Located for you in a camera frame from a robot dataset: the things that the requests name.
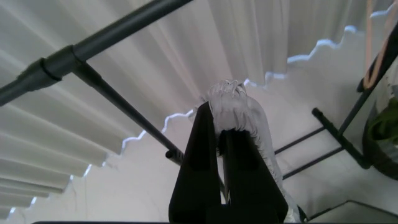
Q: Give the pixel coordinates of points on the white laundry basket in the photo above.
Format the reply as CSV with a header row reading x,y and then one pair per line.
x,y
382,161

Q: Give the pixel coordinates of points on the black clothes rack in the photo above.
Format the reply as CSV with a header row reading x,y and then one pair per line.
x,y
124,27

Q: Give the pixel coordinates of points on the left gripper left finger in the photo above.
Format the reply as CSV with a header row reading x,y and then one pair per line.
x,y
196,186

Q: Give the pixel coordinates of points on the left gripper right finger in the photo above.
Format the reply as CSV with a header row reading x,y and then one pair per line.
x,y
248,186

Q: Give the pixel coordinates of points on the pink clothes hanger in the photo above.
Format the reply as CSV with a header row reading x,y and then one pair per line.
x,y
369,37

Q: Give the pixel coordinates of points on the pale grey shorts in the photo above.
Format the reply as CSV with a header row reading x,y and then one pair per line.
x,y
233,109

